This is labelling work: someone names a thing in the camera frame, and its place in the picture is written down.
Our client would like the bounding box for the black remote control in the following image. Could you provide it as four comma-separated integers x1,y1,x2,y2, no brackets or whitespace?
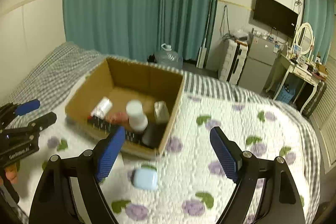
87,116,141,144

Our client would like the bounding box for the white red-capped bottle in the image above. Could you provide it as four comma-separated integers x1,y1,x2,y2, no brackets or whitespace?
91,97,113,119

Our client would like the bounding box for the red floral card box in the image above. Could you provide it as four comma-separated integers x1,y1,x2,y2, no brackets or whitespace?
104,112,129,125

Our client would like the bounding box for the black power adapter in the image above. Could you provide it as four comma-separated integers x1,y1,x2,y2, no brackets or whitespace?
141,123,167,149

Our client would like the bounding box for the white facial cleansing device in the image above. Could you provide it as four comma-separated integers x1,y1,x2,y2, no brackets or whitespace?
126,100,148,132

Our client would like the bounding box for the person's left hand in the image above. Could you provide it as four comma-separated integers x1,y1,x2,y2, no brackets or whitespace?
5,162,19,184

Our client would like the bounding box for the grey checkered bed sheet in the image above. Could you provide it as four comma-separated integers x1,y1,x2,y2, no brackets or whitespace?
4,41,322,151

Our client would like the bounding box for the light blue earbuds case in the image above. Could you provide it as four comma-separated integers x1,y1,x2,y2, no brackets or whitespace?
133,168,158,190

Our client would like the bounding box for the white louvered wardrobe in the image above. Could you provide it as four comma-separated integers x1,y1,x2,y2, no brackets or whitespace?
310,56,336,173

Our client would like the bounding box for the dark suitcase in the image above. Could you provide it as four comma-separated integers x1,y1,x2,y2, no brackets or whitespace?
305,81,327,118

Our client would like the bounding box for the blue storage basket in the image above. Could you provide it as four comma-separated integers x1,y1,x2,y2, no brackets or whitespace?
276,84,295,104

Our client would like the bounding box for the open cardboard box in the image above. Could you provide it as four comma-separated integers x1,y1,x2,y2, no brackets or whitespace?
65,57,184,160

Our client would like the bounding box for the white dressing table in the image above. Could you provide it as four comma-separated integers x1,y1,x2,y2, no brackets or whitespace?
265,53,326,114

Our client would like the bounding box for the grey mini fridge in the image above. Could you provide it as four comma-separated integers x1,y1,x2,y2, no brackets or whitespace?
238,35,277,94

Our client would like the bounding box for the white suitcase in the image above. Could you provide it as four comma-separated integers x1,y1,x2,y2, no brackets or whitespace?
218,39,248,85

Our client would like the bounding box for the clear water jug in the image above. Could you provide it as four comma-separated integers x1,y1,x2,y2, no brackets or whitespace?
154,43,183,69

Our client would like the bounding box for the teal curtain left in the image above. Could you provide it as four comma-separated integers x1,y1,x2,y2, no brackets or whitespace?
63,0,217,61

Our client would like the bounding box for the teal curtain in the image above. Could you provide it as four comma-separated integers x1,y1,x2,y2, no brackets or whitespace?
63,0,217,61
303,0,335,64

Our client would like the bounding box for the oval vanity mirror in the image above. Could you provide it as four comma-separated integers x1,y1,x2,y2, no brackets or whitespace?
293,22,315,56

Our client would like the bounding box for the teal curtain right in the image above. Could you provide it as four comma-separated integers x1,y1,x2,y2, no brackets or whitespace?
303,0,335,64

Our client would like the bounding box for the black wall television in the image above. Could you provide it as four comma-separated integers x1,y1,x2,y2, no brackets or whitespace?
253,0,298,38

